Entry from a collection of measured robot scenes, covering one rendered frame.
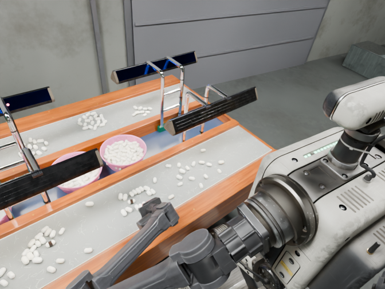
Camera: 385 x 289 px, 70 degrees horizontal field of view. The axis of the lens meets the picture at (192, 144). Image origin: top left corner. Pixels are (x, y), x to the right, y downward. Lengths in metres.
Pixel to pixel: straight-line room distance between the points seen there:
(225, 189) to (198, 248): 0.91
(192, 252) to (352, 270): 0.33
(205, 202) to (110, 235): 0.47
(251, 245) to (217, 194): 0.87
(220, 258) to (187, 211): 0.78
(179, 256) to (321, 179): 0.36
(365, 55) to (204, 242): 4.97
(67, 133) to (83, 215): 0.64
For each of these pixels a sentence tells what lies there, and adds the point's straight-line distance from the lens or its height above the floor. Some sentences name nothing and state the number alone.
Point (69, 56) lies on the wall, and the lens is 3.05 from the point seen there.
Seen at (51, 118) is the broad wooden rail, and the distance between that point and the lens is 1.99.
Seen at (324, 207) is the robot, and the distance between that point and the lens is 0.63.
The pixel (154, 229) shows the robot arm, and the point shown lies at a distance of 0.97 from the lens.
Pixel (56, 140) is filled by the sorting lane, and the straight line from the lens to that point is 1.85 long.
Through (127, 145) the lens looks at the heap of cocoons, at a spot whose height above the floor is 0.74.
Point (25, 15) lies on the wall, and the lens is 2.89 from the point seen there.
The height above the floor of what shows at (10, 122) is 1.08.
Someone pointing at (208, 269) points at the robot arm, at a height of 1.33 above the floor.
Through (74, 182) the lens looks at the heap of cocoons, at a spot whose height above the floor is 0.74.
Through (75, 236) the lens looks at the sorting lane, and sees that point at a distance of 1.38.
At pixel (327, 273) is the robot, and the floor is 1.28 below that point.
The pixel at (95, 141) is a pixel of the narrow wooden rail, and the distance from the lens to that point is 1.74.
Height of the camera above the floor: 1.89
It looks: 41 degrees down
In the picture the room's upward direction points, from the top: 7 degrees clockwise
